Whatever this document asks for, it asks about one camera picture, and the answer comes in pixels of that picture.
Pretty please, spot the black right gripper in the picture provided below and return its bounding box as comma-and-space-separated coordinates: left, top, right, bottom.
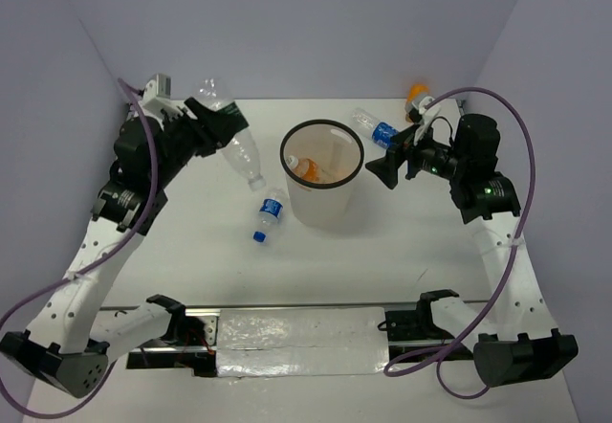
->
365, 119, 467, 189

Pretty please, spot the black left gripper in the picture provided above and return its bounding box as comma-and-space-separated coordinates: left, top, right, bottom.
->
153, 97, 245, 188

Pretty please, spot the green label clear plastic bottle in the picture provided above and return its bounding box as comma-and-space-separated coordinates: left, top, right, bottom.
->
193, 78, 266, 191

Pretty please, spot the orange juice bottle white cap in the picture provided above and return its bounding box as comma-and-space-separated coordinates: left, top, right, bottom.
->
285, 155, 319, 183

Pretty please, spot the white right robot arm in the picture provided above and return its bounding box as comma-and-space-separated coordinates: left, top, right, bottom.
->
366, 114, 579, 389

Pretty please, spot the white bin with black rim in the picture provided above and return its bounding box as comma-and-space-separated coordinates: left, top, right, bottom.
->
279, 119, 364, 229

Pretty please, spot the blue label white cap bottle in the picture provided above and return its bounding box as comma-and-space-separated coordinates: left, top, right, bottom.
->
351, 108, 398, 149

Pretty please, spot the orange bottle with label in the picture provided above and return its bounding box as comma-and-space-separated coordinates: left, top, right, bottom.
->
404, 82, 429, 123

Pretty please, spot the blue cap pepsi water bottle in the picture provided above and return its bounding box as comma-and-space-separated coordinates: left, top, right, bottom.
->
252, 188, 288, 244

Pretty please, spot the silver foil tape panel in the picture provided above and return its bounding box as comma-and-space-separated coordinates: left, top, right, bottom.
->
216, 307, 389, 378

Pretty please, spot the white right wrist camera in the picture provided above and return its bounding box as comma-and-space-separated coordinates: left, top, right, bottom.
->
412, 93, 442, 145

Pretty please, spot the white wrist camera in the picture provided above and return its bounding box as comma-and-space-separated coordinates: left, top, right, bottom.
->
412, 93, 442, 145
139, 73, 175, 117

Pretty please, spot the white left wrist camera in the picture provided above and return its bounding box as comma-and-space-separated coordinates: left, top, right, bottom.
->
139, 73, 175, 117

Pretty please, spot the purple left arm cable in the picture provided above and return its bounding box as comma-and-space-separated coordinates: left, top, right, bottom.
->
0, 78, 159, 418

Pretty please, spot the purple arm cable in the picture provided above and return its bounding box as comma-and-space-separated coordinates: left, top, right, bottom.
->
0, 78, 159, 418
383, 87, 535, 399

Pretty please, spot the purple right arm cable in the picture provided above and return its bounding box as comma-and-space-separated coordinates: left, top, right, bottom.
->
383, 87, 535, 399

